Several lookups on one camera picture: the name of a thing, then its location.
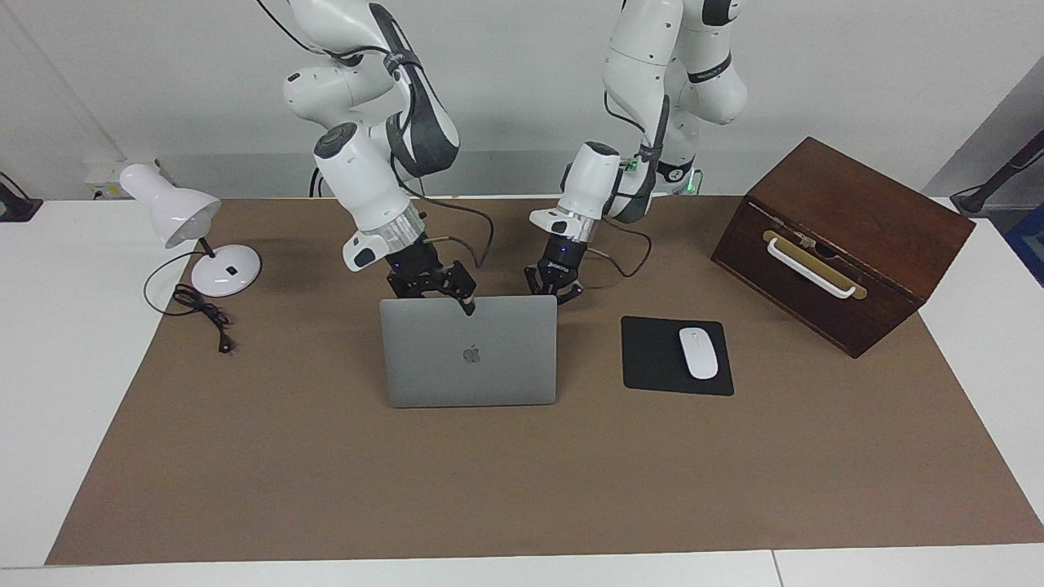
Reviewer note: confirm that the blue object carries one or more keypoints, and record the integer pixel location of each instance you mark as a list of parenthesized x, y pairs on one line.
[(1029, 244)]

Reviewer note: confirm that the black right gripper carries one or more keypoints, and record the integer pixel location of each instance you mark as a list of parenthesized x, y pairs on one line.
[(416, 269)]

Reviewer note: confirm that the dark wooden box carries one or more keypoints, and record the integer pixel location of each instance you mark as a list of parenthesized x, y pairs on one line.
[(864, 196)]

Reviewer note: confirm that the white desk lamp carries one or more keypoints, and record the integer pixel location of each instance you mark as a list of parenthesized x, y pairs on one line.
[(175, 208)]

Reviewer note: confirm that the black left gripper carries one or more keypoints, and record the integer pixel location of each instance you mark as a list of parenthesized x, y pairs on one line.
[(564, 261)]

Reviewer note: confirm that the black mouse pad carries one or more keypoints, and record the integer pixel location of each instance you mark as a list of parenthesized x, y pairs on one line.
[(648, 359)]

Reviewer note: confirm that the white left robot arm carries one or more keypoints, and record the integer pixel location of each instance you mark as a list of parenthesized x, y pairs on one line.
[(644, 65)]

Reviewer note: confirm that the black stand base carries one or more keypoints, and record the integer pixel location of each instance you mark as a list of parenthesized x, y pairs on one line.
[(16, 208)]

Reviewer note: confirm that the black tripod leg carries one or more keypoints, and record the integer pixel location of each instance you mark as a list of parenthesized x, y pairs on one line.
[(999, 175)]

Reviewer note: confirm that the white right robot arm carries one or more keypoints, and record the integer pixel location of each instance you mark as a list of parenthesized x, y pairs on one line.
[(367, 179)]

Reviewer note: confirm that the silver grey laptop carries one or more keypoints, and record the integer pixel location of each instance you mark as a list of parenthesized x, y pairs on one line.
[(465, 383)]

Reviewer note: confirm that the brown table mat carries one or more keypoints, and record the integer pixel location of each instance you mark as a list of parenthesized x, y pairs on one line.
[(522, 489)]

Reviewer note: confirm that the white computer mouse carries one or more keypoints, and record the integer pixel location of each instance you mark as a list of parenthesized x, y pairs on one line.
[(699, 355)]

